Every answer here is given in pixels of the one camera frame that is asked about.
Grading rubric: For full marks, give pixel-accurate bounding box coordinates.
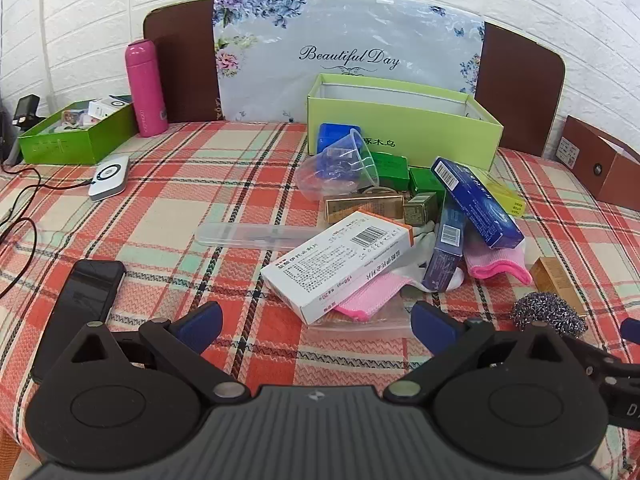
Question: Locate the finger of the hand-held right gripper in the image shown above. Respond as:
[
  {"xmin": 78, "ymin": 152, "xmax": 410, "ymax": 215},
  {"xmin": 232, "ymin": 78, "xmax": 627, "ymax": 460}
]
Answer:
[{"xmin": 562, "ymin": 317, "xmax": 640, "ymax": 388}]

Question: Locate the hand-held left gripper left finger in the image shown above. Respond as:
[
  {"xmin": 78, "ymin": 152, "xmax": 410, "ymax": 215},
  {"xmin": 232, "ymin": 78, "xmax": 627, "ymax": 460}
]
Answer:
[{"xmin": 46, "ymin": 301, "xmax": 247, "ymax": 404}]

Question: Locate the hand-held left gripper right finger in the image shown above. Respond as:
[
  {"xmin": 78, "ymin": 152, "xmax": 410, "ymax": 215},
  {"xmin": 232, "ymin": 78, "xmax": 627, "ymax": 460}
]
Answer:
[{"xmin": 388, "ymin": 301, "xmax": 597, "ymax": 404}]

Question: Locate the clear plastic zip bag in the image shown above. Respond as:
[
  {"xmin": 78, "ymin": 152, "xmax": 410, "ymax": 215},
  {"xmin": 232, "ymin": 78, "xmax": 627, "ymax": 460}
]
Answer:
[{"xmin": 314, "ymin": 280, "xmax": 418, "ymax": 332}]

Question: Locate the dark blue narrow carton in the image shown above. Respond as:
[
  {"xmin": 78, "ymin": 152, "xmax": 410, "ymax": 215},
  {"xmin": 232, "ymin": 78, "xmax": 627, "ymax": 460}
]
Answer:
[{"xmin": 421, "ymin": 195, "xmax": 469, "ymax": 294}]

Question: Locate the white glove pink cuff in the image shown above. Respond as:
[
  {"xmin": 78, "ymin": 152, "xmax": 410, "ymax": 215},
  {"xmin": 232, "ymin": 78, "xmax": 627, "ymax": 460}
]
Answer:
[
  {"xmin": 334, "ymin": 267, "xmax": 426, "ymax": 322},
  {"xmin": 400, "ymin": 225, "xmax": 532, "ymax": 292}
]

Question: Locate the steel wool scrubber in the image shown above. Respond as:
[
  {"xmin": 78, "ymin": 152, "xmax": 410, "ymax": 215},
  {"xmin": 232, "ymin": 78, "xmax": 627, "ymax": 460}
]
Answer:
[{"xmin": 510, "ymin": 291, "xmax": 589, "ymax": 337}]

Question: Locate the clear plastic long case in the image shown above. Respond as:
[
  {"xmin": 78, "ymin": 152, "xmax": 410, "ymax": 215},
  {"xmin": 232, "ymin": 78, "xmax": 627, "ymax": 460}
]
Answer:
[{"xmin": 195, "ymin": 220, "xmax": 327, "ymax": 250}]

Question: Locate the tan gold box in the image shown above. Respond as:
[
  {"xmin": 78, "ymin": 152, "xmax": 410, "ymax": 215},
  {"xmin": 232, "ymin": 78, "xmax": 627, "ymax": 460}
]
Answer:
[{"xmin": 530, "ymin": 256, "xmax": 589, "ymax": 317}]

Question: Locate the white medicine box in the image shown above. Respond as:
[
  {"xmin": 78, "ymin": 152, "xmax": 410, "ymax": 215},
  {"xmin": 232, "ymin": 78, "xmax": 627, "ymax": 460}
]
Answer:
[{"xmin": 260, "ymin": 210, "xmax": 416, "ymax": 326}]

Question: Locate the small gold box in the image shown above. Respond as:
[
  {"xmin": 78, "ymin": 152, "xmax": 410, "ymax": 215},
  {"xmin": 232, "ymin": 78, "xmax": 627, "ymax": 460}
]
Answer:
[{"xmin": 402, "ymin": 192, "xmax": 439, "ymax": 227}]

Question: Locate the long gold box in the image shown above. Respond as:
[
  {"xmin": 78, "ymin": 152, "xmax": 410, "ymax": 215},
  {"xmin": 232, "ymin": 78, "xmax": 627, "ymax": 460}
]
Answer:
[{"xmin": 325, "ymin": 192, "xmax": 405, "ymax": 227}]

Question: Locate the green small box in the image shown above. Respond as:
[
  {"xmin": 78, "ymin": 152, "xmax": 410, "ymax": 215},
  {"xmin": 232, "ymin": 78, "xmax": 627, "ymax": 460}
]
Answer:
[
  {"xmin": 407, "ymin": 166, "xmax": 447, "ymax": 197},
  {"xmin": 370, "ymin": 152, "xmax": 410, "ymax": 192}
]

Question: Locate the yellow carton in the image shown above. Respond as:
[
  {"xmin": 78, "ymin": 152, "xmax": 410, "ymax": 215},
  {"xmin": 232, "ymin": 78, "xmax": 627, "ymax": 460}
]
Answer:
[{"xmin": 475, "ymin": 167, "xmax": 527, "ymax": 219}]

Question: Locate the clear plastic cup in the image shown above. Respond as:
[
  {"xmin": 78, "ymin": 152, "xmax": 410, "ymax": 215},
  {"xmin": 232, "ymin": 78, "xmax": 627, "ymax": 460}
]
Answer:
[{"xmin": 293, "ymin": 129, "xmax": 381, "ymax": 204}]

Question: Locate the light green cardboard box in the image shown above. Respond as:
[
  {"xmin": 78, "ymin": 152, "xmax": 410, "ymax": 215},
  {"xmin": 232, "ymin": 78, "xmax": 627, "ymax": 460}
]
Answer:
[{"xmin": 306, "ymin": 73, "xmax": 504, "ymax": 172}]

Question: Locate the red plaid cloth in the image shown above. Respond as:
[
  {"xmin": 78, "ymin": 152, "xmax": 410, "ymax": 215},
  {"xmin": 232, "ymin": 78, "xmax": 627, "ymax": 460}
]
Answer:
[{"xmin": 0, "ymin": 120, "xmax": 640, "ymax": 480}]

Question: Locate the black smartphone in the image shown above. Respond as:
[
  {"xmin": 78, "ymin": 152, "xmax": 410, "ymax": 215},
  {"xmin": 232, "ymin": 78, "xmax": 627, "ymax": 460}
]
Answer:
[{"xmin": 30, "ymin": 260, "xmax": 127, "ymax": 386}]

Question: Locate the white round-button device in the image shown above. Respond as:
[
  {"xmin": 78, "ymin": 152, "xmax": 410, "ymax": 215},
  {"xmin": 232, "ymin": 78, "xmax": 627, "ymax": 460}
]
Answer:
[{"xmin": 88, "ymin": 155, "xmax": 131, "ymax": 202}]

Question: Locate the brown cardboard box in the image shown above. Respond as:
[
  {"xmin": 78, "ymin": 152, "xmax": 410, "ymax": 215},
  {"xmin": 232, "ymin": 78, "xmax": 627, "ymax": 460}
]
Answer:
[{"xmin": 547, "ymin": 115, "xmax": 640, "ymax": 211}]

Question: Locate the blue plastic box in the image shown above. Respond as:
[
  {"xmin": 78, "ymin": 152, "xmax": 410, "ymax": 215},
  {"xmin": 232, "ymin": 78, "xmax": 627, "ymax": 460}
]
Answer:
[{"xmin": 318, "ymin": 123, "xmax": 364, "ymax": 181}]

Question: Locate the dark green cardboard box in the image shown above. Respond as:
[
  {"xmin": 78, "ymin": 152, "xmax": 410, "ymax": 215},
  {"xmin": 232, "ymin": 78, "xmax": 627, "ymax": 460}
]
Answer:
[{"xmin": 17, "ymin": 95, "xmax": 139, "ymax": 166}]

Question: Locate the white small box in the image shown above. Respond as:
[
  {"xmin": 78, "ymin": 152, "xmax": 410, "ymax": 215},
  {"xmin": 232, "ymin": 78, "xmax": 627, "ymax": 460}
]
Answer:
[{"xmin": 88, "ymin": 95, "xmax": 135, "ymax": 121}]

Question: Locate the pink thermos bottle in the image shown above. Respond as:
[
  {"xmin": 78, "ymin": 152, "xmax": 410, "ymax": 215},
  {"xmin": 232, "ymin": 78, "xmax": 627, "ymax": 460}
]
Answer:
[{"xmin": 125, "ymin": 39, "xmax": 170, "ymax": 138}]

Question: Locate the black small device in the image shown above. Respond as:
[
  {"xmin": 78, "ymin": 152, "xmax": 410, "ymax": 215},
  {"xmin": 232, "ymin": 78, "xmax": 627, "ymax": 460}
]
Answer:
[{"xmin": 12, "ymin": 95, "xmax": 47, "ymax": 127}]

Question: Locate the floral Beautiful Day board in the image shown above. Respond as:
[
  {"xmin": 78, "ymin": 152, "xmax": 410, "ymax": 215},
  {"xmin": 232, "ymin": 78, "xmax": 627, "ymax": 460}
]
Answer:
[{"xmin": 212, "ymin": 0, "xmax": 487, "ymax": 123}]

